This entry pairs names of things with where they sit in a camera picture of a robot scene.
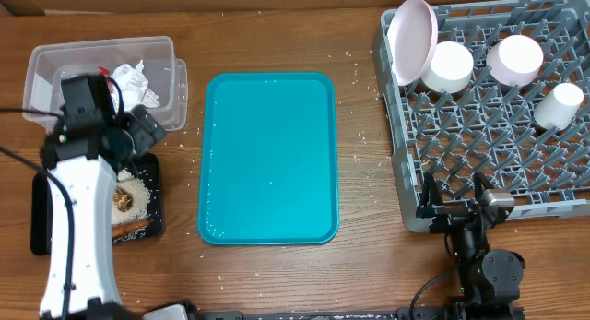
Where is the large white plate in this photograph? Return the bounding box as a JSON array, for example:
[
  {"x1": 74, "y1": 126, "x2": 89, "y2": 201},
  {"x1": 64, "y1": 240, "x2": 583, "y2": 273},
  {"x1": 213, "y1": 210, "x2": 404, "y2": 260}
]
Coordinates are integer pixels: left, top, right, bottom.
[{"x1": 386, "y1": 0, "x2": 438, "y2": 86}]

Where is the brown food scrap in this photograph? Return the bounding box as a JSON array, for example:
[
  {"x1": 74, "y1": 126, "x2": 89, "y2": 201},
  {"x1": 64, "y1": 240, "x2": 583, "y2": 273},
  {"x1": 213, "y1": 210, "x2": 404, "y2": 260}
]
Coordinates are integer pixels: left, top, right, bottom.
[{"x1": 113, "y1": 187, "x2": 134, "y2": 212}]

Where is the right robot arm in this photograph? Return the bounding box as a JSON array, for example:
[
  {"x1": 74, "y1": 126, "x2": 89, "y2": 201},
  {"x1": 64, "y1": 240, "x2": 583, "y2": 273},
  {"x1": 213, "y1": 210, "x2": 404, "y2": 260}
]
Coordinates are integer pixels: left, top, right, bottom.
[{"x1": 408, "y1": 172, "x2": 525, "y2": 319}]

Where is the white cup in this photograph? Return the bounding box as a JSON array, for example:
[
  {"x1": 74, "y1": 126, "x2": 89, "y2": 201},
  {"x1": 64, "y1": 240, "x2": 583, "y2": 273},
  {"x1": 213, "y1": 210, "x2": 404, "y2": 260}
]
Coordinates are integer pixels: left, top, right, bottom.
[{"x1": 534, "y1": 83, "x2": 584, "y2": 131}]

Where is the teal serving tray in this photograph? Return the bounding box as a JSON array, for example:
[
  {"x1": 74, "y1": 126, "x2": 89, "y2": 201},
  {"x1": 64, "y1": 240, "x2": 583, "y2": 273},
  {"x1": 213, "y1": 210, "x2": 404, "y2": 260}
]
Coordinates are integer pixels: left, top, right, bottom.
[{"x1": 197, "y1": 72, "x2": 339, "y2": 245}]

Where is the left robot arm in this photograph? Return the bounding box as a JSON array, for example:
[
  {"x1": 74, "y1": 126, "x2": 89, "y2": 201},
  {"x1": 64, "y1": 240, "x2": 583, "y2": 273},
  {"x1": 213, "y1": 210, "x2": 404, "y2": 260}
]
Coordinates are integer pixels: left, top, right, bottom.
[{"x1": 40, "y1": 74, "x2": 166, "y2": 319}]

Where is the pale green bowl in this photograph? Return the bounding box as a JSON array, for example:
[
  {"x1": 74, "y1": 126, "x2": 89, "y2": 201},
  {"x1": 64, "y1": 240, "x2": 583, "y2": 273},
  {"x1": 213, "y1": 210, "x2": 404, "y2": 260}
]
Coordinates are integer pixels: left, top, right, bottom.
[{"x1": 421, "y1": 41, "x2": 474, "y2": 93}]

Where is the black tray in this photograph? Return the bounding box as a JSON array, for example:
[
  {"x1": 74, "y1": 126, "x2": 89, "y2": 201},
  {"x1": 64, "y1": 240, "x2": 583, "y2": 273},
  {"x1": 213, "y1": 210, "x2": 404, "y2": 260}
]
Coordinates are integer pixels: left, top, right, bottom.
[{"x1": 30, "y1": 153, "x2": 165, "y2": 255}]

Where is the grey dishwasher rack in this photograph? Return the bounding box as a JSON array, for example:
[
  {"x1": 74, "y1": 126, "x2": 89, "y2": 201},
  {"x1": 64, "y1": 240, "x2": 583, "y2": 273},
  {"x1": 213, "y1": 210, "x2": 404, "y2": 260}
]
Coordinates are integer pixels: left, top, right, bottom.
[{"x1": 372, "y1": 0, "x2": 589, "y2": 232}]

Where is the small white bowl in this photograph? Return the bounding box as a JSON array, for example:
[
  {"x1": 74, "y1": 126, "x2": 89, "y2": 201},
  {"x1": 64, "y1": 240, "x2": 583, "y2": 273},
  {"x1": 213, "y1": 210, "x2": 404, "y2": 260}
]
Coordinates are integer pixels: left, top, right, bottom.
[{"x1": 486, "y1": 35, "x2": 544, "y2": 87}]

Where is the red snack wrapper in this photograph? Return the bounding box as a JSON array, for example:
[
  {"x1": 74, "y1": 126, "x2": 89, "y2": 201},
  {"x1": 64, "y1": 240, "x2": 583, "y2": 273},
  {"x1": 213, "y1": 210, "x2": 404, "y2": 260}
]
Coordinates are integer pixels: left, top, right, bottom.
[{"x1": 98, "y1": 66, "x2": 110, "y2": 76}]

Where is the carrot piece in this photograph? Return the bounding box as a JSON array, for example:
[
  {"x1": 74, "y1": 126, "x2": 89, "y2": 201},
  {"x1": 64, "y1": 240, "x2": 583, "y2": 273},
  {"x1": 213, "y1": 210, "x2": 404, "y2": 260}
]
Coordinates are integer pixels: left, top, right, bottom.
[{"x1": 112, "y1": 220, "x2": 151, "y2": 240}]

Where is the pile of white rice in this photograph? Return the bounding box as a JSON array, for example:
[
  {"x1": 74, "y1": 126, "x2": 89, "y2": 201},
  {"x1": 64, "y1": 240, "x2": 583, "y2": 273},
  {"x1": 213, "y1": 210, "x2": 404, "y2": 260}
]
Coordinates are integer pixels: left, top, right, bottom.
[{"x1": 111, "y1": 170, "x2": 152, "y2": 243}]

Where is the white napkin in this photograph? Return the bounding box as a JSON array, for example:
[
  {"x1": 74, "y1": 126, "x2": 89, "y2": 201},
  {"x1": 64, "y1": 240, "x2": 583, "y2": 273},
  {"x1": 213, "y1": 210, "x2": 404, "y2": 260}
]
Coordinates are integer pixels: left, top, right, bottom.
[{"x1": 111, "y1": 61, "x2": 159, "y2": 111}]

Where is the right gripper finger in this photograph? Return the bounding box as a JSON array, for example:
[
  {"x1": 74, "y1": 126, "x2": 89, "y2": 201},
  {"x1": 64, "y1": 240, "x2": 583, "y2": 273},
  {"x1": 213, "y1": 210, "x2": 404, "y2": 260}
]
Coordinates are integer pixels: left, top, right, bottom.
[
  {"x1": 470, "y1": 172, "x2": 494, "y2": 208},
  {"x1": 421, "y1": 172, "x2": 444, "y2": 210}
]

